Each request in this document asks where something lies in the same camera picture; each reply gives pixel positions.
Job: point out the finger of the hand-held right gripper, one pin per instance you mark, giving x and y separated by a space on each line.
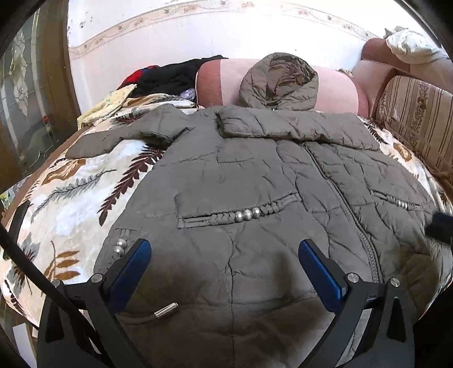
440 226

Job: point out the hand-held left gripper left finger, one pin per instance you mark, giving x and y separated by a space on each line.
132 270

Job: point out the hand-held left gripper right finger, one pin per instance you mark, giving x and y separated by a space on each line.
320 272

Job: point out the grey quilted hooded jacket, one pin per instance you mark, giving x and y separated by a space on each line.
247 170

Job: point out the leaf print blanket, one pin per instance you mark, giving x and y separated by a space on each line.
70 212

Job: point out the striped sofa backrest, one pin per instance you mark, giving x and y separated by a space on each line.
417 109

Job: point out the pale pink pillow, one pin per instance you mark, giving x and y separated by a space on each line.
371 78

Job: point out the yellow floral cloth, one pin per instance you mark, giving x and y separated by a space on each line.
106 104

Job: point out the white cloth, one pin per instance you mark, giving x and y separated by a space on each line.
410 44

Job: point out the brownish pink cushion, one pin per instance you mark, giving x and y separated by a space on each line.
375 51

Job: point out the red cloth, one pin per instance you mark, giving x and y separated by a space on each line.
136 75

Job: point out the black cloth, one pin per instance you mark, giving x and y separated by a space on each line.
170 76

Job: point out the pink bolster pillow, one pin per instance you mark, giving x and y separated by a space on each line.
226 81

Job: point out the wooden glass door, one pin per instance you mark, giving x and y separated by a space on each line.
24 88

